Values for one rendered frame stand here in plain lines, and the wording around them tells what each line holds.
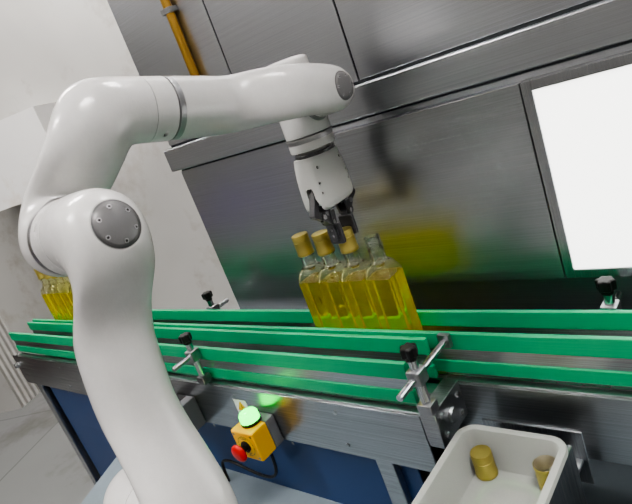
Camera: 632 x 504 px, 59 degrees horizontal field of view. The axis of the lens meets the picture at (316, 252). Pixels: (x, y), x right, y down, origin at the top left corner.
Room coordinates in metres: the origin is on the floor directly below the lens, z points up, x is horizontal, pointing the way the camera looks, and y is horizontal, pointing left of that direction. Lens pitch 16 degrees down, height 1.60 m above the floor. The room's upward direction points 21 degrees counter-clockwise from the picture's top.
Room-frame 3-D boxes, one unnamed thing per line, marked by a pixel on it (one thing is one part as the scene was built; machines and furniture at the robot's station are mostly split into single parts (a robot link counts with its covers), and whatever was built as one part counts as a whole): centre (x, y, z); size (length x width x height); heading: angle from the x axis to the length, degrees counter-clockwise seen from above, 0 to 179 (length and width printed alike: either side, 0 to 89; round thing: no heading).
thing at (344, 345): (1.48, 0.50, 1.09); 1.75 x 0.01 x 0.08; 46
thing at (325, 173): (1.01, -0.06, 1.44); 0.10 x 0.07 x 0.11; 136
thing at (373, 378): (1.43, 0.55, 1.09); 1.75 x 0.01 x 0.08; 46
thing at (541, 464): (0.67, -0.20, 0.96); 0.04 x 0.04 x 0.04
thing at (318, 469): (1.47, 0.47, 0.84); 1.59 x 0.18 x 0.18; 46
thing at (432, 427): (0.81, -0.11, 1.02); 0.09 x 0.04 x 0.07; 136
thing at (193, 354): (1.18, 0.36, 1.11); 0.07 x 0.04 x 0.13; 136
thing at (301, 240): (1.09, 0.02, 1.31); 0.04 x 0.04 x 0.04
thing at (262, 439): (1.05, 0.26, 0.96); 0.07 x 0.07 x 0.07; 46
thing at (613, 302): (0.78, -0.41, 1.11); 0.07 x 0.04 x 0.13; 136
